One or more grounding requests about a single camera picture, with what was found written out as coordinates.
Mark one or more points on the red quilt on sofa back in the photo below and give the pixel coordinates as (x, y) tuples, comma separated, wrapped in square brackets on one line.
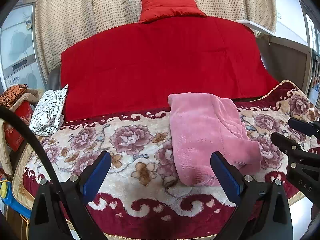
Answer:
[(136, 66)]

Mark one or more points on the red cushion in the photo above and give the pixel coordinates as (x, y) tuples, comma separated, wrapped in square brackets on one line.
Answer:
[(157, 9)]

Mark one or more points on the floral plush blanket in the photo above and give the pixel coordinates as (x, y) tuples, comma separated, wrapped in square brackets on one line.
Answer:
[(142, 196)]

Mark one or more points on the wooden bed headboard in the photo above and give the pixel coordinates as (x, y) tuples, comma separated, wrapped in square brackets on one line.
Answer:
[(285, 59)]

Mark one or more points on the dark sofa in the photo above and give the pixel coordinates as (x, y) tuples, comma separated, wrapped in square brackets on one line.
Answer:
[(54, 79)]

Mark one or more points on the blue yellow water bottle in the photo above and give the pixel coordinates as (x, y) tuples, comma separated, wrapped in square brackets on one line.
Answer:
[(9, 199)]

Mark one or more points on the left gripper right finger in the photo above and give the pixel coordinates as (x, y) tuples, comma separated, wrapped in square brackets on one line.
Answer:
[(262, 210)]

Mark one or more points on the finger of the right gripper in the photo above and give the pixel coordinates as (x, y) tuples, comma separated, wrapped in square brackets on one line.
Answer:
[(308, 128), (294, 151)]

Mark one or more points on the orange black folded cloth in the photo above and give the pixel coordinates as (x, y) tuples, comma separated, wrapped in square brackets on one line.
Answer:
[(12, 94)]

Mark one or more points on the white black patterned pillow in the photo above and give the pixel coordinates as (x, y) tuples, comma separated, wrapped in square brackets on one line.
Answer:
[(48, 115)]

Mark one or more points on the beige coat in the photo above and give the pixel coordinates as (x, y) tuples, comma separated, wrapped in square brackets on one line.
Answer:
[(11, 140)]

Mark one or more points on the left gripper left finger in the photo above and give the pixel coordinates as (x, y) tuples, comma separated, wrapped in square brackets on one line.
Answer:
[(52, 209)]

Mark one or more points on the beige dotted curtain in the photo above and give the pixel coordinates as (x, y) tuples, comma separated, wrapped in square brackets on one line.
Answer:
[(61, 23)]

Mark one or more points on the pink corduroy zip jacket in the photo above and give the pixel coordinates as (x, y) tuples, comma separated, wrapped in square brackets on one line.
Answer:
[(201, 124)]

